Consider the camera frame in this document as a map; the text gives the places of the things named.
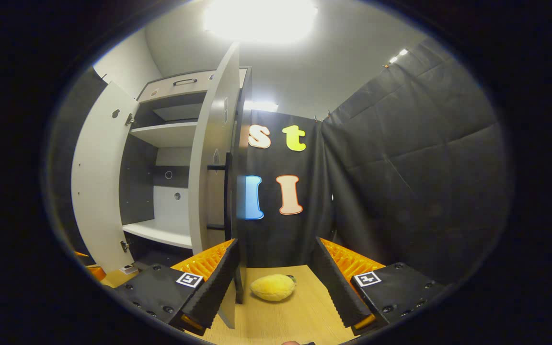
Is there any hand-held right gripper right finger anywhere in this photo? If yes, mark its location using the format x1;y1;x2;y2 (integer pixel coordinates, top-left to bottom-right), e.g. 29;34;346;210
313;236;447;336

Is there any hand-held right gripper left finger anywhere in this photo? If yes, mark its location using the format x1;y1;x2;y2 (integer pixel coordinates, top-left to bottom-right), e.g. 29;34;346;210
113;238;241;337

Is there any light grey cabinet door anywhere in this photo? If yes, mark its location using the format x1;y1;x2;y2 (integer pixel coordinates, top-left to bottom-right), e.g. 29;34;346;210
189;42;241;330
71;80;140;274

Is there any grey white cabinet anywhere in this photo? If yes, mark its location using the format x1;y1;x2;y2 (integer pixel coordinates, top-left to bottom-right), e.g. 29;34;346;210
119;66;253;305

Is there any light grey cabinet drawer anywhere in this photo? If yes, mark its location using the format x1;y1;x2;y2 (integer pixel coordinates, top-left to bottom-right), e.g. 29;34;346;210
137;69;248;103

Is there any yellow plush lemon toy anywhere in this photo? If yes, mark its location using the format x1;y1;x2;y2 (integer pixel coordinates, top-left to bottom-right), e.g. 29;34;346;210
250;274;297;302

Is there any black backdrop cloth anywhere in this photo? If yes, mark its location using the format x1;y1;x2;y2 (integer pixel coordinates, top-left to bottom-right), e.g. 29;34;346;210
46;37;515;288

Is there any large ceiling light panel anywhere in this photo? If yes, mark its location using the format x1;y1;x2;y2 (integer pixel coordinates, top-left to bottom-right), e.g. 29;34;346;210
203;0;319;45

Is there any black door handle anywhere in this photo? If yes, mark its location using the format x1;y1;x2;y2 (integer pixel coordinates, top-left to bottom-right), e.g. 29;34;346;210
207;152;232;230

